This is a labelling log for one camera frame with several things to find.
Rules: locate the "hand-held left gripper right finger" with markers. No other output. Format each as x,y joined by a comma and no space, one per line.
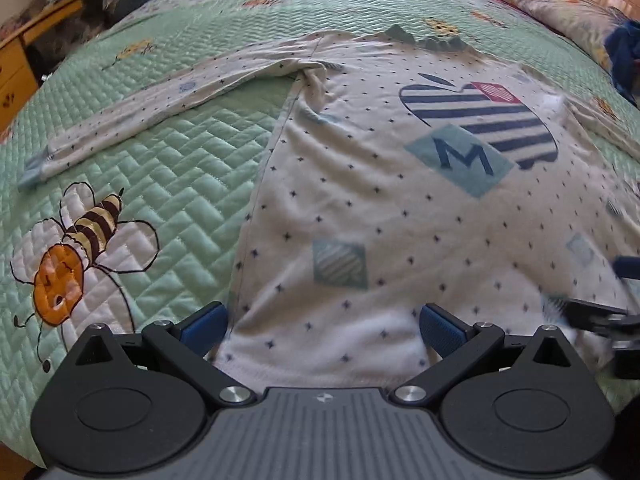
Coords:
440,330

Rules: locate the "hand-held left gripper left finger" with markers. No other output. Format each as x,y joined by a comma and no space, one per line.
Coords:
202,327

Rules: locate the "white star-print shirt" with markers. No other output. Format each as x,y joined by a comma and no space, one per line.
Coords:
375,210

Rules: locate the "wooden desk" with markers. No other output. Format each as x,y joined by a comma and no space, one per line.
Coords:
20,75

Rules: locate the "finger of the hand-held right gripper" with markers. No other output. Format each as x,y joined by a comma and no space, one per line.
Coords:
629,266
595,315

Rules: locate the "green quilted bee bedspread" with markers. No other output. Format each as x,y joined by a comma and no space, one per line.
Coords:
190,160

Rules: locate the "floral pillow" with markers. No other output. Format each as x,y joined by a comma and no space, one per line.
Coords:
550,5

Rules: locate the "blue garment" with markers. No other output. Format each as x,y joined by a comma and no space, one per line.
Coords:
625,60

